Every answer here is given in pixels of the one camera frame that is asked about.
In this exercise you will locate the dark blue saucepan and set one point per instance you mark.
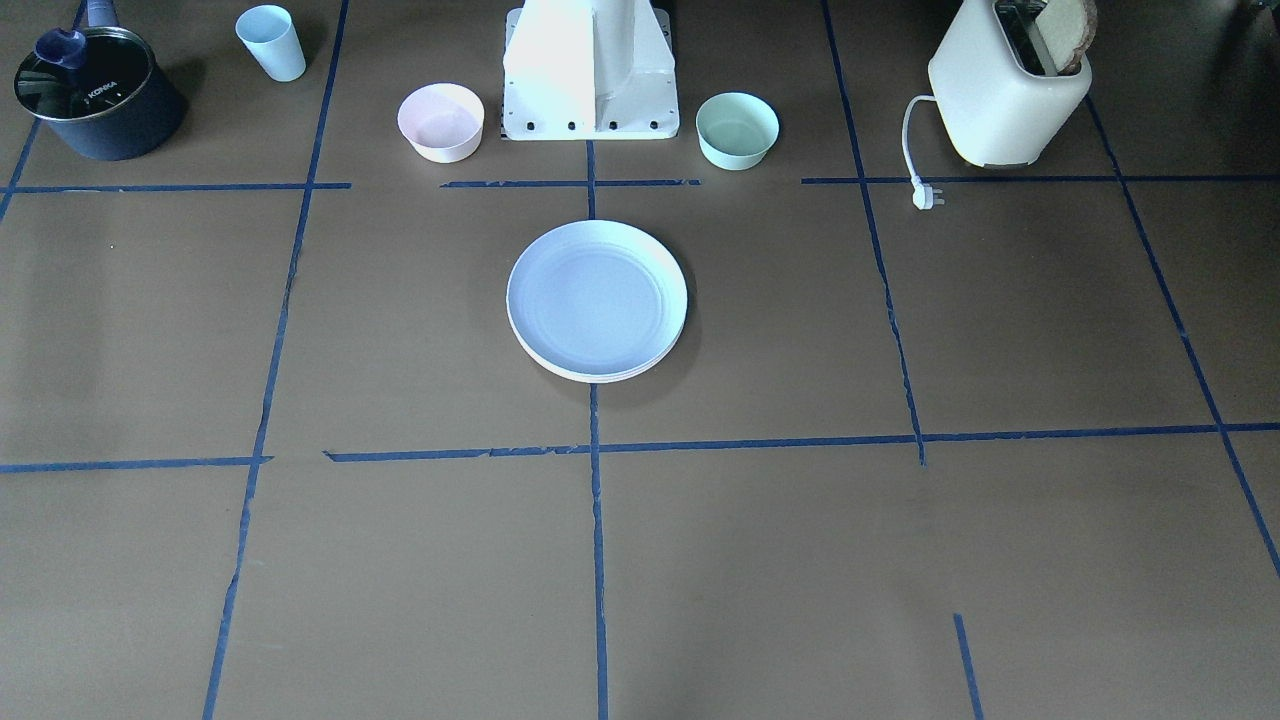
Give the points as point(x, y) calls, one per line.
point(99, 88)

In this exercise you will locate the blue plate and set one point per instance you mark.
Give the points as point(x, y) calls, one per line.
point(597, 273)

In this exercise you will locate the white toaster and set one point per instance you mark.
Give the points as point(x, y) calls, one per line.
point(999, 99)

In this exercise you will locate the pink bowl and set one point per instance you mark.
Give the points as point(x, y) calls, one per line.
point(443, 122)

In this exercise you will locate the green bowl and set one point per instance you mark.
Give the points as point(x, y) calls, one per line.
point(736, 130)

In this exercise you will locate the pink plate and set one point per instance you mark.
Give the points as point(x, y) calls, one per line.
point(627, 334)

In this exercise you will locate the bread slice in toaster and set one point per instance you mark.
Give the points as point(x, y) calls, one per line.
point(1067, 29)

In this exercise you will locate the cream plate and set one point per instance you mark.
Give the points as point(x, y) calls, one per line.
point(580, 362)

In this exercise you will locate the blue plastic cup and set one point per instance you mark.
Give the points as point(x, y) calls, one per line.
point(268, 33)

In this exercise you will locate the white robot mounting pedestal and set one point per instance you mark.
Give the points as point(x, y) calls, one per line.
point(589, 71)

